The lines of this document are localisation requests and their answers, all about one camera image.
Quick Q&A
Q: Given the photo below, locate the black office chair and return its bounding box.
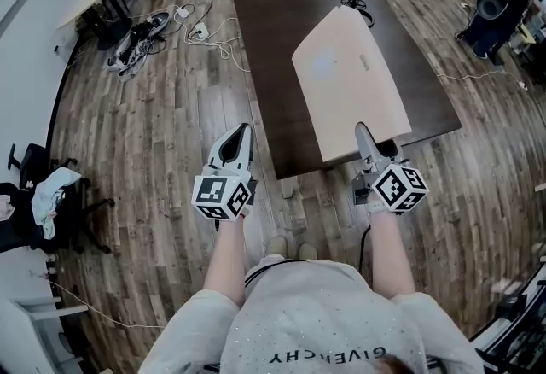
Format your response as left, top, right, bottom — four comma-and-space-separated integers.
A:
0, 143, 116, 256

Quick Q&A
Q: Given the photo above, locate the long white cable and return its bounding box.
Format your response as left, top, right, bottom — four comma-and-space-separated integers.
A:
183, 3, 253, 73

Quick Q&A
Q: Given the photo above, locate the person's left shoe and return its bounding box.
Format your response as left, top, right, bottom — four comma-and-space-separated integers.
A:
264, 235, 289, 258

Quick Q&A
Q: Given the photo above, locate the pale clothes bundle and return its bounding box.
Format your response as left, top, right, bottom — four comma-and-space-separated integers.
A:
31, 167, 83, 240

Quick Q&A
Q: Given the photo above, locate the person's right forearm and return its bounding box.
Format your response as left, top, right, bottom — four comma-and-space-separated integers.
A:
368, 208, 417, 304

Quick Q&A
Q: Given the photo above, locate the white power strip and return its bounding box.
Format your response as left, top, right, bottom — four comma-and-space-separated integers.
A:
189, 21, 210, 43

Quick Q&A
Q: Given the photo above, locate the thin white floor cable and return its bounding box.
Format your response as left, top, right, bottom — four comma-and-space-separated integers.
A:
437, 69, 529, 91

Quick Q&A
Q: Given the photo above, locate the black lamp cable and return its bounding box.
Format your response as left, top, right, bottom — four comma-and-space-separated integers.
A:
340, 0, 375, 28

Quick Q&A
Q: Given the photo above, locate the person's grey shirt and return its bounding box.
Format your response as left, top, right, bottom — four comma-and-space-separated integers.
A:
137, 257, 485, 374

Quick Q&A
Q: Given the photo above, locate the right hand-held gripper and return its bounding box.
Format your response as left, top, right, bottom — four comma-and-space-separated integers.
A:
351, 121, 430, 216

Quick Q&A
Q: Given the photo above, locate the black equipment rack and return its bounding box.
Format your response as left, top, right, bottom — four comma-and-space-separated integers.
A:
468, 254, 546, 374

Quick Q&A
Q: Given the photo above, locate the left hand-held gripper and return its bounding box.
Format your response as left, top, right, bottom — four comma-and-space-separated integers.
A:
190, 123, 259, 221

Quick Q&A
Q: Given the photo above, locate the grey tray of cables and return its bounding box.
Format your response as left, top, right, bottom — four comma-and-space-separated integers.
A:
105, 11, 171, 83

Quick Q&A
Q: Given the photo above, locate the person's left forearm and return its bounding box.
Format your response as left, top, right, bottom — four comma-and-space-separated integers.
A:
203, 213, 249, 306

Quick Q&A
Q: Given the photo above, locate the person's right shoe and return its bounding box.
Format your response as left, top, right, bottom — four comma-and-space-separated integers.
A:
297, 243, 319, 262

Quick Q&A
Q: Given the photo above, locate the white cord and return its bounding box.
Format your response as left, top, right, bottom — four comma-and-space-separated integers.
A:
46, 278, 166, 330

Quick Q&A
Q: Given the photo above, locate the white cabinet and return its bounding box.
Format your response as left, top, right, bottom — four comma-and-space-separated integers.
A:
0, 295, 90, 374

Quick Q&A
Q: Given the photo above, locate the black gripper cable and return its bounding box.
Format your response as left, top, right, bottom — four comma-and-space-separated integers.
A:
358, 225, 373, 279

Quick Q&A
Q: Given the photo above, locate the beige table leg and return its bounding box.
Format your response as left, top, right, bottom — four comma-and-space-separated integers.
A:
281, 177, 300, 199

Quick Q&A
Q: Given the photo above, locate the person's shoe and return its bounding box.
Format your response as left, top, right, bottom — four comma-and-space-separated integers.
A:
264, 235, 289, 258
297, 243, 319, 262

